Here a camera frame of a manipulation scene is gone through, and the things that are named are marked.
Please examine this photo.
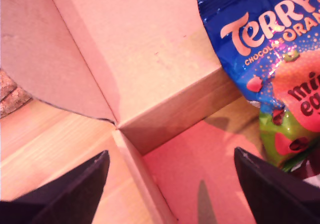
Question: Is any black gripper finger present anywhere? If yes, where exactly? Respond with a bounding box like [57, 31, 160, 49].
[0, 150, 111, 224]
[233, 147, 320, 224]

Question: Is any blue Terry's mini eggs bag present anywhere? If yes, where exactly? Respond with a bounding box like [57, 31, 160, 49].
[194, 0, 320, 172]

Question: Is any brown cardboard box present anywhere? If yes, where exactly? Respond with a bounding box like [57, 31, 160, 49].
[0, 0, 267, 224]

